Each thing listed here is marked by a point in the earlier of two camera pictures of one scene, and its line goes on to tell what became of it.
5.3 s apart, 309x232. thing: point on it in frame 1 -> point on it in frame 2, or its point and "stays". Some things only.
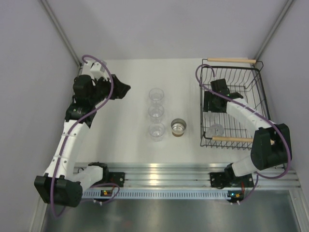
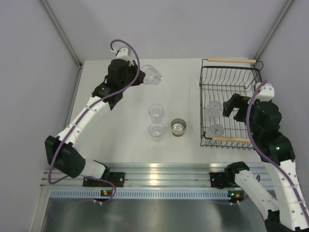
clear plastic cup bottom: x=156 y=131 stays
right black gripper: x=208 y=96 -> x=236 y=100
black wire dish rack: x=232 y=102 stays
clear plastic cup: x=215 y=130 stays
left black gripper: x=119 y=89 -> x=140 y=79
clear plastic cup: x=155 y=112 stays
